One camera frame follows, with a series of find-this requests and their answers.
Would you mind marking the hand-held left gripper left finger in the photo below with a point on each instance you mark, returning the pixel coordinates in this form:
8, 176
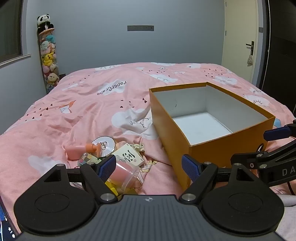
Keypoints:
107, 167

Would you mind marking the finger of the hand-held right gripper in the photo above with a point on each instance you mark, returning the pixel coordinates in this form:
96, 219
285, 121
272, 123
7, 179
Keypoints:
245, 158
275, 134

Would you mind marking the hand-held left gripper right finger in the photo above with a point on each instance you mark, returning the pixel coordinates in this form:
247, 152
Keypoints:
190, 167

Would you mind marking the white card box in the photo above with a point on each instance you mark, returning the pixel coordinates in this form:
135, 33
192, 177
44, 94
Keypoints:
129, 155

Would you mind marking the orange cardboard box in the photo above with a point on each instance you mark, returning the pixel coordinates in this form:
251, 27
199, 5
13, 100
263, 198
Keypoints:
175, 143

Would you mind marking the clear cup with pink insert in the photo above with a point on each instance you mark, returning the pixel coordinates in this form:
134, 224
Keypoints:
124, 173

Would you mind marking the yellow toy block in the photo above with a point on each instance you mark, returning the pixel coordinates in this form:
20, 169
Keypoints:
111, 186

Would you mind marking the round silver disc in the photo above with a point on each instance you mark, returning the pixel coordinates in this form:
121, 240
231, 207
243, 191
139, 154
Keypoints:
104, 142

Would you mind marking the light grey cloth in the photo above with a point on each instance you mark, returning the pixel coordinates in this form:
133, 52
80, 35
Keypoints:
286, 200

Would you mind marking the pink printed blanket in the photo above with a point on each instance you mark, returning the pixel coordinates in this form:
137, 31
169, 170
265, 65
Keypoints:
81, 104

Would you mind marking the dark wardrobe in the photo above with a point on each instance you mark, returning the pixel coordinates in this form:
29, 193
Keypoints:
282, 58

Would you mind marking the small hanging pouch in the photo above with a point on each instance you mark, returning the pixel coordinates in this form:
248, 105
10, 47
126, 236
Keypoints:
249, 59

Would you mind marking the beige dog plush toy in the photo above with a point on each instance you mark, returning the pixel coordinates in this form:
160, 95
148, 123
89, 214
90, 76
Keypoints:
52, 78

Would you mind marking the cream door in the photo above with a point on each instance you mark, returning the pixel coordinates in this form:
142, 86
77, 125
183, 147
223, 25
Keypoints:
238, 34

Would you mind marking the dark star-print tablet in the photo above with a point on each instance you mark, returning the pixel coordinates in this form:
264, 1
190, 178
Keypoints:
5, 227

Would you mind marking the yellow plush toy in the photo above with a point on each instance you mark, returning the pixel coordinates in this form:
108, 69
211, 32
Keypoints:
48, 59

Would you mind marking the clear plush toy tube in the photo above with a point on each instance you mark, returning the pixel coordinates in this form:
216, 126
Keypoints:
56, 53

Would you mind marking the pink grey plush toy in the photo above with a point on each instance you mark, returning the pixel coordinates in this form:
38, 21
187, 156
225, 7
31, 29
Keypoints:
47, 47

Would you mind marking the teal plush toy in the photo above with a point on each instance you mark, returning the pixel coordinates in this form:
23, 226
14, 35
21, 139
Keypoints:
49, 38

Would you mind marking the panda plush toy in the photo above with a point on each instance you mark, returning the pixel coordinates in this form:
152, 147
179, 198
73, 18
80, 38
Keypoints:
44, 23

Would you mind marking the window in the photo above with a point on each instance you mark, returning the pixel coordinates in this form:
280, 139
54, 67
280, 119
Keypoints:
10, 27

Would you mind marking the grey wall socket panel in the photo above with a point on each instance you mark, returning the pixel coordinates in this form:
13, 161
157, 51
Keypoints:
140, 28

